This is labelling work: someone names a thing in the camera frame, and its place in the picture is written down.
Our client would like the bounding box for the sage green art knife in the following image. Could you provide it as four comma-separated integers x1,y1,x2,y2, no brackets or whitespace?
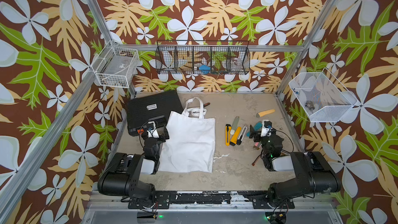
232,116,240,129

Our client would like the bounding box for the yellow black slim knife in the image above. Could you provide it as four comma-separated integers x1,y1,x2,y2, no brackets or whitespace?
225,124,232,146

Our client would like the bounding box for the white tote bag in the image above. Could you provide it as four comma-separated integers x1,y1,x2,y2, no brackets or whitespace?
159,97,216,173

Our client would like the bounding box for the yellow wide utility knife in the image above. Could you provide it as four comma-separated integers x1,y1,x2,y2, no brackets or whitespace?
230,127,241,146

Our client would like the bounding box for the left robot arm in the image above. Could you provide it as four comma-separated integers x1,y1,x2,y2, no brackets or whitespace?
97,121,170,204

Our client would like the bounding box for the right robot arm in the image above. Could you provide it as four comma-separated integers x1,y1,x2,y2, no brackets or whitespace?
249,126,342,204

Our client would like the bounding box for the black tool case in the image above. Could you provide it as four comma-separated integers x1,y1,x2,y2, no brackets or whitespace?
126,91,183,136

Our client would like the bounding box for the white mesh hexagonal basket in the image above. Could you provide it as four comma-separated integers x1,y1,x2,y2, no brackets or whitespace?
289,68,359,122

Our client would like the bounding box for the blue object in basket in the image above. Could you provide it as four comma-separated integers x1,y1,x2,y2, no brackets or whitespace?
199,65,210,74

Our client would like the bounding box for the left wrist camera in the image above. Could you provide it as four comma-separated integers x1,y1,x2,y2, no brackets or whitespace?
147,121,159,139

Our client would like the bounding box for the white wire basket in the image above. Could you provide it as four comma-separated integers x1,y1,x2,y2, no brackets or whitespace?
92,41,140,88

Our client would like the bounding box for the black wire basket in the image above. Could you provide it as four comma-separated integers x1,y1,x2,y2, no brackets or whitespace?
154,40,251,75

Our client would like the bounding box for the metal base rail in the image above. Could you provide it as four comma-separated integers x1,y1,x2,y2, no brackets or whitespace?
86,190,337,212

